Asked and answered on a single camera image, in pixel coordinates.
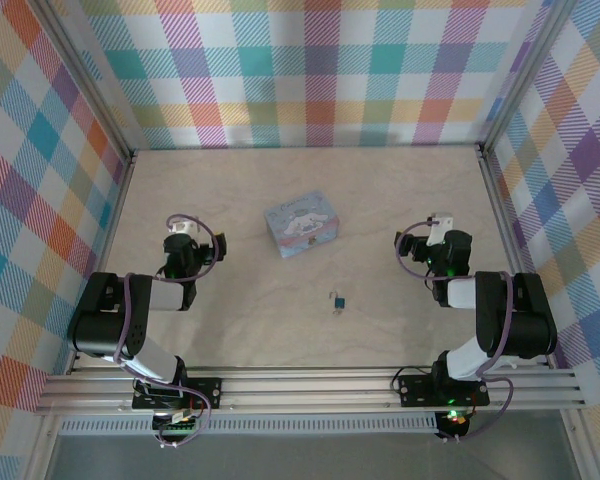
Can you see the aluminium side floor rail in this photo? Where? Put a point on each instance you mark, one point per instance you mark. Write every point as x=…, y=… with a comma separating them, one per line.
x=502, y=225
x=106, y=250

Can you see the small blue padlock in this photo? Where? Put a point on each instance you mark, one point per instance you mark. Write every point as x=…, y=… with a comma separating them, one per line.
x=340, y=303

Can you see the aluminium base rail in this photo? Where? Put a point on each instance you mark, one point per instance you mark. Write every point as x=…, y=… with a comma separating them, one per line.
x=305, y=390

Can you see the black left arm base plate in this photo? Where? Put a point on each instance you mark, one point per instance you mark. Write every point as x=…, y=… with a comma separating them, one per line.
x=207, y=392

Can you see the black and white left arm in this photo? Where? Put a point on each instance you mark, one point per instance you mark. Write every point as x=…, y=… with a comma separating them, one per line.
x=105, y=325

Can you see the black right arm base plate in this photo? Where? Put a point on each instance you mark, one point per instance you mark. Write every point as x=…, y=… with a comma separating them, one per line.
x=412, y=390

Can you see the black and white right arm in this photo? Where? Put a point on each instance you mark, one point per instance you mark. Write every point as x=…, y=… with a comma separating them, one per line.
x=520, y=325

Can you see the aluminium corner post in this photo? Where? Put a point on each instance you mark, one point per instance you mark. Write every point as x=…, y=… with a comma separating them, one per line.
x=523, y=75
x=91, y=85

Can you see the blue cartoon tin box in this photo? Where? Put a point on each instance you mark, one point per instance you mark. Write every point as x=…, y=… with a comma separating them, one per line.
x=302, y=225

